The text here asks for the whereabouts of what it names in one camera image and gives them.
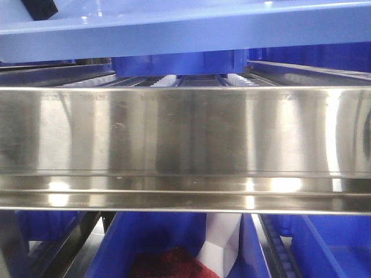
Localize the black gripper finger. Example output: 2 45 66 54
21 0 58 20

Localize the blue plastic tray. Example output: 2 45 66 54
1 1 370 63

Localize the blue bin upper centre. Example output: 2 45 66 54
111 49 248 77

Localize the blue bin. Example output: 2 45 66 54
85 212 270 277
111 49 248 77
247 42 370 75
263 214 370 277
16 210 80 242

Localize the blue bin lower left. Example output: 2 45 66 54
16 210 80 242

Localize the blue bin lower centre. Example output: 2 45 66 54
85 212 270 277

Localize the dark red cloth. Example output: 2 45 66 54
126 246 218 278

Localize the white box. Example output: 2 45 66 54
197 213 242 277

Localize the blue bin upper right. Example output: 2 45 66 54
247 42 370 75

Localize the blue bin lower right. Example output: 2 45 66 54
263 214 370 277

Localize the stainless steel shelf rail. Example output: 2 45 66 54
1 86 370 214

